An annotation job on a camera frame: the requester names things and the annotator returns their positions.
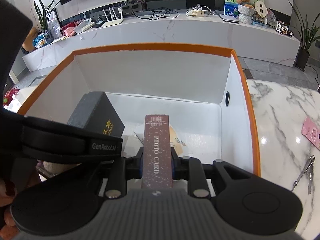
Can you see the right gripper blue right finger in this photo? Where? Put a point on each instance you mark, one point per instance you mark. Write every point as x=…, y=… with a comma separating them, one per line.
x=180, y=166

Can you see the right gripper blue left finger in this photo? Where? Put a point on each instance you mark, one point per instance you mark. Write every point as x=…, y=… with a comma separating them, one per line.
x=134, y=166

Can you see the brown photo card box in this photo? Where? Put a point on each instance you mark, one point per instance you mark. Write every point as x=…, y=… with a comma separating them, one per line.
x=157, y=169

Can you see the cream bear plush with flowers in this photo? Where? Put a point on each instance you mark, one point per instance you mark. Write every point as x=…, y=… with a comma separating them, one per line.
x=49, y=170

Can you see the red feather toy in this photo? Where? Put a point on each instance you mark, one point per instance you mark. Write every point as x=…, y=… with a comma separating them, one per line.
x=9, y=96

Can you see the black gift box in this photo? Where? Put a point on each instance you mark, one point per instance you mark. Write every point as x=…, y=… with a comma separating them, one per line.
x=95, y=113

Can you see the orange storage box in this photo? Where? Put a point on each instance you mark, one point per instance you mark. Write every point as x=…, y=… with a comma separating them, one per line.
x=201, y=88

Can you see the potted plant left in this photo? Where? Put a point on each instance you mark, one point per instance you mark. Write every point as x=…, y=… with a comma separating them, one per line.
x=48, y=19

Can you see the pink card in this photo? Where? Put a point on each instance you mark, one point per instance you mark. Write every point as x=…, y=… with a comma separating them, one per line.
x=311, y=131

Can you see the white wifi router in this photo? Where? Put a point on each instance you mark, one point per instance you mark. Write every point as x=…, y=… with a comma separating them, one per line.
x=112, y=18

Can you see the white power strip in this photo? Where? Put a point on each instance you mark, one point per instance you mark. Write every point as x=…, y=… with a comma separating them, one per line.
x=199, y=11

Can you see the white woven pots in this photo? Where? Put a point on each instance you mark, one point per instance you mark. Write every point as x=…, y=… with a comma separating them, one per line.
x=246, y=12

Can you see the black white cow pattern item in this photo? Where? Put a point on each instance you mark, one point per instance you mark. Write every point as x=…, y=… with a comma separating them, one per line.
x=283, y=29

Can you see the potted green plant right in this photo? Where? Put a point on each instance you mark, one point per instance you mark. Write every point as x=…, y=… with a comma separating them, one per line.
x=307, y=33

